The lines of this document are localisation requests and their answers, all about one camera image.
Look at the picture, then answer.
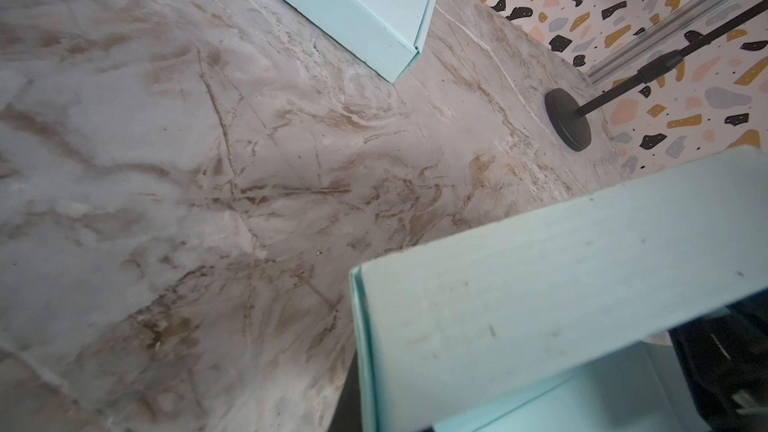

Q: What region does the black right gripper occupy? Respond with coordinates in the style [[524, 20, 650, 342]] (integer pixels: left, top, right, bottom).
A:
[[669, 290, 767, 431]]

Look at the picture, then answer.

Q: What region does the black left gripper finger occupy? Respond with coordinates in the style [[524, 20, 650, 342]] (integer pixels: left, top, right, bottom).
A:
[[327, 354, 363, 432]]

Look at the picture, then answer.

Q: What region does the mint box sheets stack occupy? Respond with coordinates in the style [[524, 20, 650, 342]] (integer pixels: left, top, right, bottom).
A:
[[350, 146, 767, 431]]

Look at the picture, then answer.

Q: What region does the black round-base stand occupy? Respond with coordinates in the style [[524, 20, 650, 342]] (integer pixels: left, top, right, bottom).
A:
[[544, 0, 767, 152]]

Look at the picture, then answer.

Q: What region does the aluminium corner post right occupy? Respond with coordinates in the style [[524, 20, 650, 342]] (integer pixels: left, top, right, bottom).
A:
[[587, 0, 736, 85]]

